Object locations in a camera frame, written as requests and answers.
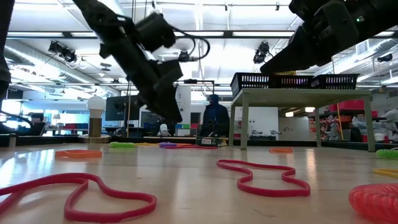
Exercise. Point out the person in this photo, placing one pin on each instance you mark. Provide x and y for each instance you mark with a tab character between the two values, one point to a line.
37	119
216	116

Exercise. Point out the shelf with red bins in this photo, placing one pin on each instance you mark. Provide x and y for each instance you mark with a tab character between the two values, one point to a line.
348	105

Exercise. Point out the crayon box with flap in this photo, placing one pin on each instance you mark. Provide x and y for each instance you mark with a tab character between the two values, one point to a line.
286	73

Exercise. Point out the orange rubber band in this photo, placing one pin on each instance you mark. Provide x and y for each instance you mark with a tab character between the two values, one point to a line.
59	153
184	144
281	150

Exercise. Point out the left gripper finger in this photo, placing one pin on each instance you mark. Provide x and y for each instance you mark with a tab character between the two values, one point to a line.
152	101
171	99

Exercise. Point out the yellow green crayon box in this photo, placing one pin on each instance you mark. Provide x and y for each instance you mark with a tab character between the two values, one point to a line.
211	142

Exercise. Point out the small purple coil wristband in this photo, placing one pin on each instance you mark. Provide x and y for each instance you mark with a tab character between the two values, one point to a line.
168	144

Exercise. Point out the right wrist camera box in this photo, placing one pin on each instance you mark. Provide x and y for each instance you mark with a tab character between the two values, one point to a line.
301	9

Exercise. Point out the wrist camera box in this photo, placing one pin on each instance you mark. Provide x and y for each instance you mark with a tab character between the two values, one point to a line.
301	9
154	31

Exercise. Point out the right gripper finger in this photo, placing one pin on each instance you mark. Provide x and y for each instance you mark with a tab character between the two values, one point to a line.
295	46
295	63

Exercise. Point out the black overhead camera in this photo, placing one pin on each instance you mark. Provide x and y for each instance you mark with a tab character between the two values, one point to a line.
183	56

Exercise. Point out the pale green metal riser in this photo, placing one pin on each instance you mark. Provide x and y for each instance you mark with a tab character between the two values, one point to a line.
295	97

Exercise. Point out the black plastic slotted basket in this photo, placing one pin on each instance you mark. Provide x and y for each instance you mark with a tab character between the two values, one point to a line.
292	82
337	81
252	81

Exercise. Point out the black ceiling spotlight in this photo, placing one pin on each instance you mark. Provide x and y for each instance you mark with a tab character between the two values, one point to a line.
62	51

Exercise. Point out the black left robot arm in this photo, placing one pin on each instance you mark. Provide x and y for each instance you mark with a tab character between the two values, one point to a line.
105	18

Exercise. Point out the white bulb brass lamp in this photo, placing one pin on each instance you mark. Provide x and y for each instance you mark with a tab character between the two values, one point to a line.
95	104

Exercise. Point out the yellow rubber band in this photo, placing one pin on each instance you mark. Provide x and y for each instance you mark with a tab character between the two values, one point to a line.
387	172
146	144

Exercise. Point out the red rubber band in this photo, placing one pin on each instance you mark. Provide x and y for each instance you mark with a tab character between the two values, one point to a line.
273	193
109	217
199	147

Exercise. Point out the green coil wristband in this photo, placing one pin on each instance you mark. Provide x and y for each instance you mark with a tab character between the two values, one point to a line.
388	153
121	145

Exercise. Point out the red coil wristband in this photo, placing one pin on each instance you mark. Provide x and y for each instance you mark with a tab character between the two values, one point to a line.
377	202

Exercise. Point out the black monitor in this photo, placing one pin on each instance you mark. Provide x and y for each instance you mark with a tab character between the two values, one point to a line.
119	109

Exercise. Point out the black metal frame stand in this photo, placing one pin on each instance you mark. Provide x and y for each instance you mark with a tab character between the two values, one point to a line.
190	81

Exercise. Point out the black overhead light beam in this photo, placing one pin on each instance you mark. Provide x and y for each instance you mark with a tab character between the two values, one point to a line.
228	34

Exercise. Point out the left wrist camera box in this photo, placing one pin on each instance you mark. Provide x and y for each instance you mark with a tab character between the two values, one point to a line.
154	31

